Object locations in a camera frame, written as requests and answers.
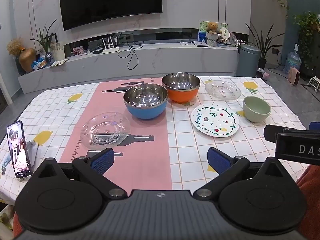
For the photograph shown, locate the smartphone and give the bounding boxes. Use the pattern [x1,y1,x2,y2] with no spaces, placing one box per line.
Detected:
[7,120,33,179]

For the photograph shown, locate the white wheeled stool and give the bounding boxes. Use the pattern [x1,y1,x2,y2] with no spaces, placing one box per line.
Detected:
[306,76,320,92]

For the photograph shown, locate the grey marble television console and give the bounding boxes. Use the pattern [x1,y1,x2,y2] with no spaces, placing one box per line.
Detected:
[17,27,239,94]

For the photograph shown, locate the green ceramic bowl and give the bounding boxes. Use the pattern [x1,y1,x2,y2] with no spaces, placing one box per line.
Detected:
[243,96,272,123]

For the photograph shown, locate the gold vase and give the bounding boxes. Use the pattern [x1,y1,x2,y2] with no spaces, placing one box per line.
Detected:
[19,48,37,73]

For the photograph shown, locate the black cable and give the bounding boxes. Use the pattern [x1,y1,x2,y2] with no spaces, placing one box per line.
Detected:
[117,44,143,70]

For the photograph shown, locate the pink heater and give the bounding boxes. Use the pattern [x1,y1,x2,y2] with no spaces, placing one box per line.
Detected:
[287,67,300,85]

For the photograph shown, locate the blue snack packet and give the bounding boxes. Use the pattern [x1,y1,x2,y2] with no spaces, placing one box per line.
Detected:
[31,57,48,70]

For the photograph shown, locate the orange steel bowl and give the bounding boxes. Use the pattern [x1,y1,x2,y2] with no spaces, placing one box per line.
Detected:
[161,72,201,103]

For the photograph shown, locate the grey-blue trash can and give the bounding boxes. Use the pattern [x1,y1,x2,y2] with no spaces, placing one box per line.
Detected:
[236,44,261,77]

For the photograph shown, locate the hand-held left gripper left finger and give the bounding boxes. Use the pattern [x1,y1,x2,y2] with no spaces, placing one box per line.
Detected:
[32,147,128,200]

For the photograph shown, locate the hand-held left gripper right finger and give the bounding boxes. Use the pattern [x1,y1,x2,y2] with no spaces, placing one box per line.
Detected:
[192,147,298,200]

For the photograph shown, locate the dried flower bunch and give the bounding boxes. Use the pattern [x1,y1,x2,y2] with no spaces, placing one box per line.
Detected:
[6,38,26,75]

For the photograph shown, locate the large water bottle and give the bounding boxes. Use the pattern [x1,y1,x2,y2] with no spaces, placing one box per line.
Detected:
[284,52,300,74]

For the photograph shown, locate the black wall television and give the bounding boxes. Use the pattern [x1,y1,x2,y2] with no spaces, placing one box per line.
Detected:
[58,0,163,32]

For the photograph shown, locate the white fruit print plate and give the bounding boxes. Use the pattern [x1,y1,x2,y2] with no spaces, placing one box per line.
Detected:
[190,104,240,137]

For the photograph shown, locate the white vase with plant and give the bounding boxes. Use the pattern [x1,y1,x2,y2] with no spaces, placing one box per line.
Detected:
[30,19,66,60]

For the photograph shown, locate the green picture card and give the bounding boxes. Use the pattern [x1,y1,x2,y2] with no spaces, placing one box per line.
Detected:
[199,20,229,43]

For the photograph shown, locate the person's right forearm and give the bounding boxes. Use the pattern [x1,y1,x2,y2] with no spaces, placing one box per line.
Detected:
[296,165,320,240]

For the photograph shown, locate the bushy green plant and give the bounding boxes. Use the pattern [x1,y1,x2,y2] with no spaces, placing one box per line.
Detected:
[292,11,320,68]

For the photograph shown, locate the flowered clear glass plate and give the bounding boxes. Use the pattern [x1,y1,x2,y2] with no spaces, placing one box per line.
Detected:
[204,79,242,101]

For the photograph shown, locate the checked lemon print tablecloth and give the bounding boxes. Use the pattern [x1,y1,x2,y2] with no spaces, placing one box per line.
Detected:
[0,76,310,230]

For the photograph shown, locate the beaded clear glass plate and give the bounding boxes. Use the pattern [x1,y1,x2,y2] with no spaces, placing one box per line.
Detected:
[80,112,131,150]

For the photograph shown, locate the brown teddy bear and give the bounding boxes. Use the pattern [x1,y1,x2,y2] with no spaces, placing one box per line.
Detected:
[206,22,218,47]

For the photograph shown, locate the white router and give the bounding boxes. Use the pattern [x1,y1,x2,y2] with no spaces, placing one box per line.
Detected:
[102,36,120,54]

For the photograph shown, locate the grey phone stand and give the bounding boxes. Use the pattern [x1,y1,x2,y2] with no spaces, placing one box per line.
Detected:
[16,140,40,180]

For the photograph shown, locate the blue steel bowl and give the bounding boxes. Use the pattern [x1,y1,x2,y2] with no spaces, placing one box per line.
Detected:
[123,83,168,120]

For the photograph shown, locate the paper sheets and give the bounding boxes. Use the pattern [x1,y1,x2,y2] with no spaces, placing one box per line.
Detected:
[49,59,69,68]

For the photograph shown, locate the person's orange clothing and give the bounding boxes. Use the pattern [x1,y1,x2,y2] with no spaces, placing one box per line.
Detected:
[12,214,25,240]

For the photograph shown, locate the long-leaf potted plant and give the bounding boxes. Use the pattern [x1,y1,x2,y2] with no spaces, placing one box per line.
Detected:
[245,22,285,69]

